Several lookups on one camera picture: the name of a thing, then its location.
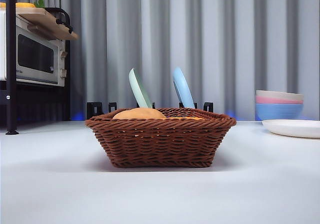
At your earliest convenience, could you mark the grey curtain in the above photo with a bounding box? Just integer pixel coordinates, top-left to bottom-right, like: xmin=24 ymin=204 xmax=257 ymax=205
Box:
xmin=0 ymin=0 xmax=320 ymax=121

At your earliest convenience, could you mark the cream toaster oven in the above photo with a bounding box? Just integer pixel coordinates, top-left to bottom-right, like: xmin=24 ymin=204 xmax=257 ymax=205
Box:
xmin=14 ymin=13 xmax=69 ymax=87

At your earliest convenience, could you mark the black metal handle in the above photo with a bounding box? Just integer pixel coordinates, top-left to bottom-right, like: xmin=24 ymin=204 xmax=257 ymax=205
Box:
xmin=44 ymin=6 xmax=74 ymax=34

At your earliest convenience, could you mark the black dish rack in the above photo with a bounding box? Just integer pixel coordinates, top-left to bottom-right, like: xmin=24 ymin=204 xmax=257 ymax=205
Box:
xmin=86 ymin=101 xmax=215 ymax=119

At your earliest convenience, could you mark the black metal shelf frame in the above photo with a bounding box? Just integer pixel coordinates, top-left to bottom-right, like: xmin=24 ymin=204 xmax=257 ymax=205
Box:
xmin=0 ymin=0 xmax=76 ymax=135

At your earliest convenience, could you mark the pale green plate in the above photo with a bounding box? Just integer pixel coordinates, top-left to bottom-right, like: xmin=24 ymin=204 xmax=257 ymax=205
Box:
xmin=128 ymin=68 xmax=153 ymax=109

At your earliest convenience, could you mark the orange toy corn cob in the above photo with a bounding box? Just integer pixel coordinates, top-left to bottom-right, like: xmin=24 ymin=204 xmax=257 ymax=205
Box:
xmin=166 ymin=116 xmax=206 ymax=121

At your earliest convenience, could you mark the pale blue plate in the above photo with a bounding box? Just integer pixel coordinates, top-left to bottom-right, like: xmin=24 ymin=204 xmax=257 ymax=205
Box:
xmin=172 ymin=66 xmax=196 ymax=109

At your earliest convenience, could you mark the pink bowl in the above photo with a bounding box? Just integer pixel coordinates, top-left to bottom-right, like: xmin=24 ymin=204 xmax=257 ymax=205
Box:
xmin=255 ymin=96 xmax=305 ymax=107

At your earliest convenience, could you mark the white plate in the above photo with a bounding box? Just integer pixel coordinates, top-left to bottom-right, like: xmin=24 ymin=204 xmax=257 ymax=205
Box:
xmin=261 ymin=119 xmax=320 ymax=139

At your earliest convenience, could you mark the wooden cutting board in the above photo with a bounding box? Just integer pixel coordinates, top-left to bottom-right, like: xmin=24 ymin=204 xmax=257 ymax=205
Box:
xmin=15 ymin=7 xmax=79 ymax=41

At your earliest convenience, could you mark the brown toy potato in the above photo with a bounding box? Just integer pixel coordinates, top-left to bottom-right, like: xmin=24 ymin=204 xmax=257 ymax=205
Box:
xmin=111 ymin=107 xmax=168 ymax=120

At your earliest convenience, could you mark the yellow orange fruit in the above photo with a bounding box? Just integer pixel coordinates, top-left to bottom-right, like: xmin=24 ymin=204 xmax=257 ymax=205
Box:
xmin=0 ymin=1 xmax=37 ymax=9

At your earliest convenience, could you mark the brown wicker basket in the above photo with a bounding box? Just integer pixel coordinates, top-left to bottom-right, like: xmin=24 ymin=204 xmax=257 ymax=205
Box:
xmin=84 ymin=107 xmax=237 ymax=169

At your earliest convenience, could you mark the white box appliance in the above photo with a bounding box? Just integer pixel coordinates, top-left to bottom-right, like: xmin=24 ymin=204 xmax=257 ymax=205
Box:
xmin=0 ymin=8 xmax=7 ymax=81

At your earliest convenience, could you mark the blue bowl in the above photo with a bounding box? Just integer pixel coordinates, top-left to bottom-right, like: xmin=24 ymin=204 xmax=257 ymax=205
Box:
xmin=255 ymin=103 xmax=305 ymax=121

